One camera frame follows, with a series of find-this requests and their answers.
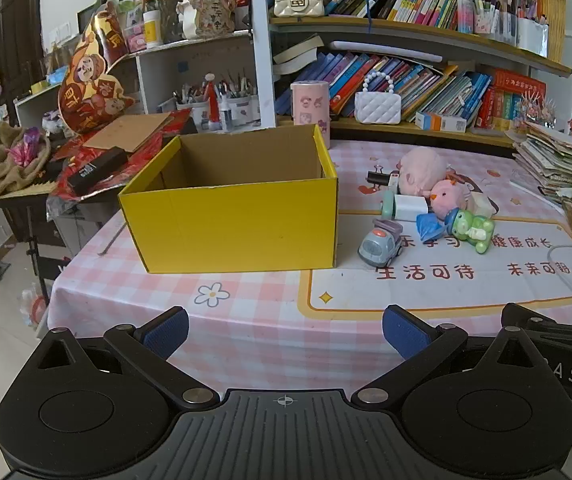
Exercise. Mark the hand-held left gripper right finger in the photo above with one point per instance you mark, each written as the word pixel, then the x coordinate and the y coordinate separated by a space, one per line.
pixel 406 332

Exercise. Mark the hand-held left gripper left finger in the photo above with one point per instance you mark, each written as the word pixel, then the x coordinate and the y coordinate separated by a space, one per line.
pixel 165 334

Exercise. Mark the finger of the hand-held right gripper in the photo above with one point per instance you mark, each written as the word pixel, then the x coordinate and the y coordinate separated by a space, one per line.
pixel 536 317

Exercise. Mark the grey toy truck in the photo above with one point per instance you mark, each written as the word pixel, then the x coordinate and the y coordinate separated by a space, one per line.
pixel 378 247

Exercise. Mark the blue diamond toy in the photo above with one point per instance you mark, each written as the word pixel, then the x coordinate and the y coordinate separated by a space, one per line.
pixel 428 227

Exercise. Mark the green frog toy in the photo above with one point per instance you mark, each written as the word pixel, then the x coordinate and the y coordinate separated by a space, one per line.
pixel 473 230

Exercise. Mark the yellow cardboard box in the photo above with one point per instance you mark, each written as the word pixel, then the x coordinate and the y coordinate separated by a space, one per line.
pixel 225 230

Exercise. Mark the pink bird toy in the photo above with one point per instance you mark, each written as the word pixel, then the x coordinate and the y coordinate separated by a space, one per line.
pixel 446 197

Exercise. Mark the white desk mat yellow border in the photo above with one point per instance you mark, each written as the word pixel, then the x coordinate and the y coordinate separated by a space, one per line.
pixel 466 290

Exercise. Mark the pink checked tablecloth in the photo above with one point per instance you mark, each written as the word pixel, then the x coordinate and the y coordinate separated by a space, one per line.
pixel 246 320

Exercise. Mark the thin metal rod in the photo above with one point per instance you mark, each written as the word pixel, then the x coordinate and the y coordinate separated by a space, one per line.
pixel 110 239

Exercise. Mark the black binder clip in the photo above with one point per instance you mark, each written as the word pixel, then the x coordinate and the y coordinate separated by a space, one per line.
pixel 377 178

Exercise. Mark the pink plush pig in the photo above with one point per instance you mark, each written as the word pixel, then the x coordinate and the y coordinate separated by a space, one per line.
pixel 421 170

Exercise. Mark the red foil paper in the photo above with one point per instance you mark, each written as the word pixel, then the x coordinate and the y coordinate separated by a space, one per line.
pixel 65 205

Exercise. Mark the stack of paper booklets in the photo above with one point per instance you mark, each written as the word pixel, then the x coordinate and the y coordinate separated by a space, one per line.
pixel 556 155

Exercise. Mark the long black box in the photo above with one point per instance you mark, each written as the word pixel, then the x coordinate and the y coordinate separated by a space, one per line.
pixel 96 170

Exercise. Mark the brown cardboard sheet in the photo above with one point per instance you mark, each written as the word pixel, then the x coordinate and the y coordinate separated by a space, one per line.
pixel 125 132

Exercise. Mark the white and orange small box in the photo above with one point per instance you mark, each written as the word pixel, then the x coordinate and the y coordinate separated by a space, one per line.
pixel 441 122

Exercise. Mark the white quilted handbag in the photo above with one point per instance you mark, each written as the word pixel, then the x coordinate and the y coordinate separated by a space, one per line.
pixel 378 107

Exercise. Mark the brown cloth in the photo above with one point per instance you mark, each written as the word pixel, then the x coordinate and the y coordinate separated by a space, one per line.
pixel 0 160

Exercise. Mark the group of pen cups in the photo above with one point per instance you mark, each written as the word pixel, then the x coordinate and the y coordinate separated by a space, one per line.
pixel 236 102

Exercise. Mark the row of blue and red books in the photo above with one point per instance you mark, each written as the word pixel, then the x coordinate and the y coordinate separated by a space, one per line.
pixel 436 90

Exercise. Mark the pink printed canister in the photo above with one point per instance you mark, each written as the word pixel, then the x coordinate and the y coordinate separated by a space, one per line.
pixel 311 105

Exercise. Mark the red fortune god decoration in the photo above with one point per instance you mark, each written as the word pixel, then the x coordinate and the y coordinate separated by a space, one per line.
pixel 85 90

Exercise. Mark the white shelf unit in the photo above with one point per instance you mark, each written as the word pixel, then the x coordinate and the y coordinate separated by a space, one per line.
pixel 165 67

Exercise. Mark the white pen holder box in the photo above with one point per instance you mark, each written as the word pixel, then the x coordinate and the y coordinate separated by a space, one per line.
pixel 532 37

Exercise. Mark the small pink box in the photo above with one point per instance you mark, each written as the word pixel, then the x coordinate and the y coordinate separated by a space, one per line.
pixel 134 37

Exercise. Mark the stack of lying books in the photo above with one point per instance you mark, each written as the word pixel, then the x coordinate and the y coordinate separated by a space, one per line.
pixel 296 55

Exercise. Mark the wooden bookshelf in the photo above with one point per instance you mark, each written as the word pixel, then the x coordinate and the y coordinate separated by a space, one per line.
pixel 416 31

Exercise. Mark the white jar with yellow label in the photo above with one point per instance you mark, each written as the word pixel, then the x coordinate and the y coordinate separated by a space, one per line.
pixel 151 30

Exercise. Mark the pastel striped bottle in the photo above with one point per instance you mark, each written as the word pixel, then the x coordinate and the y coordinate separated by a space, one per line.
pixel 465 7

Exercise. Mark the white rabbit decoration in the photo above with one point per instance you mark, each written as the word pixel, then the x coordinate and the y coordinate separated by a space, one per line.
pixel 205 7

